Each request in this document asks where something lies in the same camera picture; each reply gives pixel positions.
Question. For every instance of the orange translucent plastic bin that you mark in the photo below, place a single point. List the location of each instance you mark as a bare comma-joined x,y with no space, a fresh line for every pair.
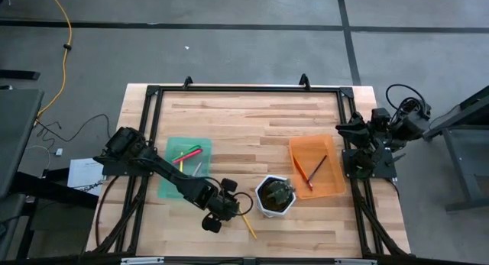
328,185

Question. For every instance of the orange pencil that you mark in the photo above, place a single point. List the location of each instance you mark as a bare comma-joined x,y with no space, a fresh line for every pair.
302,172

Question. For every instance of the black flat bar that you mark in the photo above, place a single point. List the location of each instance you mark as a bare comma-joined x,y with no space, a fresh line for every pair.
19,75

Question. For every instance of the black metal stand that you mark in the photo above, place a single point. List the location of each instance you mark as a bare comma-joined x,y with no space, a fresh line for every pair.
470,162

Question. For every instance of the silver pen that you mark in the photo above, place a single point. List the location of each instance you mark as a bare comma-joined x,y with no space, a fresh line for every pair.
198,169

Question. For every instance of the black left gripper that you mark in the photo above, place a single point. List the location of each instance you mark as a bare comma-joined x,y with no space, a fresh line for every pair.
224,204

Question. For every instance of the dark red pencil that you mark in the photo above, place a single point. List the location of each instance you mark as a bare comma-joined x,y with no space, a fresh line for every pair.
318,167

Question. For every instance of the silver bracket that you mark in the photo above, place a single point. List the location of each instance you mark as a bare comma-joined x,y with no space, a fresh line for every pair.
141,260
355,261

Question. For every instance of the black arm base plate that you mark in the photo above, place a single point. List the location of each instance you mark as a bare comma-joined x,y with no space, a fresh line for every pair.
386,171
114,170

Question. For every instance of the yellow pen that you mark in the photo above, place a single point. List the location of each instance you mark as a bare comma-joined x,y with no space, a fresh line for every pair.
181,166

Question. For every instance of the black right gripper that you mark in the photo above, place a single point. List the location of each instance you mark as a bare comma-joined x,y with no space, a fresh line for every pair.
377,125

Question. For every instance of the black frame clamp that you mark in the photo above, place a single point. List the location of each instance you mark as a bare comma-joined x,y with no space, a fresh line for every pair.
304,81
188,81

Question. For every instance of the green translucent plastic bin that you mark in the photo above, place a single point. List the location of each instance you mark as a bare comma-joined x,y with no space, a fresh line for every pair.
202,143

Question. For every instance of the white paper sheet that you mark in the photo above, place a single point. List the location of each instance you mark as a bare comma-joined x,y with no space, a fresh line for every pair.
82,177

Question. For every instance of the green pen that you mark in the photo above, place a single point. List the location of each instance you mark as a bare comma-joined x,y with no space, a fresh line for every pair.
187,152

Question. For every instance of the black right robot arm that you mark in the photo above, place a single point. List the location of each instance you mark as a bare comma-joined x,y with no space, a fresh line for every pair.
410,125

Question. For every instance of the yellow pencil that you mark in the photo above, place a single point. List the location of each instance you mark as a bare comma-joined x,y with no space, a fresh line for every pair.
250,228

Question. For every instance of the dark grey desk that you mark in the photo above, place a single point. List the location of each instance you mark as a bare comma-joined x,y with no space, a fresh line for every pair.
19,135

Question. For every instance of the small green cactus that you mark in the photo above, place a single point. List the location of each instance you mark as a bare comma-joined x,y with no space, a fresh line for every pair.
280,191

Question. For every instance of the white hexagonal planter pot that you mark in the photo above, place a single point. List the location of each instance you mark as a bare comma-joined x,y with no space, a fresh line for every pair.
261,192

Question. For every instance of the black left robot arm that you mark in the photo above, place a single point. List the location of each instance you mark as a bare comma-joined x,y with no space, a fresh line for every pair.
172,173

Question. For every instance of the pink pen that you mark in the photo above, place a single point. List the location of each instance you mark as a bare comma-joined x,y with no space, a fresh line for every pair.
189,156

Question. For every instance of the black aluminium table frame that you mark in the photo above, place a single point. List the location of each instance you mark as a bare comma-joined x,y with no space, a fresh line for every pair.
248,89

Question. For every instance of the small white adapter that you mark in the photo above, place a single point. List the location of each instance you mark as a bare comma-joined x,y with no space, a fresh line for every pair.
59,152

